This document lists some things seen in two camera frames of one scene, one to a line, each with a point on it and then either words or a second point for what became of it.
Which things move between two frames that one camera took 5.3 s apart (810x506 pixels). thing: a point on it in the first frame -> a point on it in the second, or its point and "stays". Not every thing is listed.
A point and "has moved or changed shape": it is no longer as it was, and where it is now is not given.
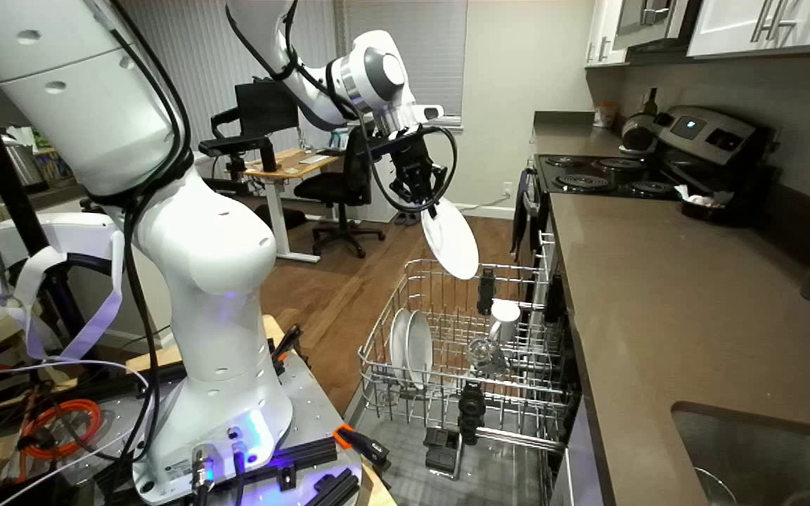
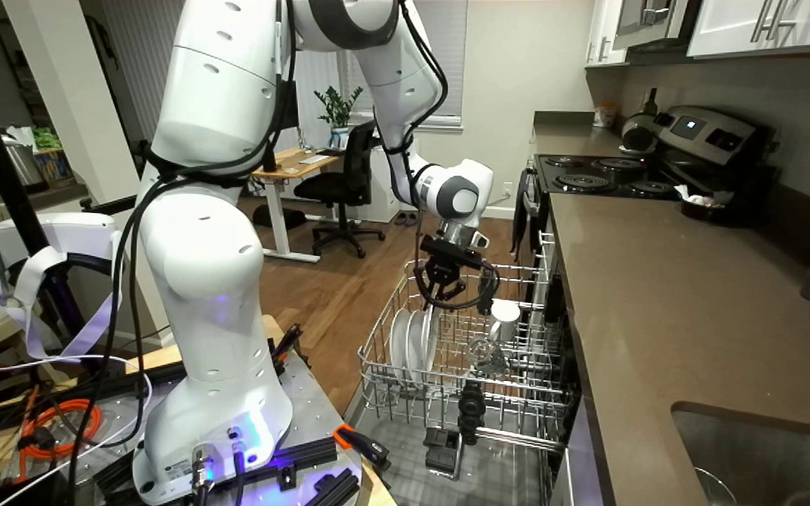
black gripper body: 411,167 -> 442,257
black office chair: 344,189 stays
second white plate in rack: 400,338 stays
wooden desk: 290,167 stays
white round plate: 451,240 has moved or changed shape
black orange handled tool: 361,442 stays
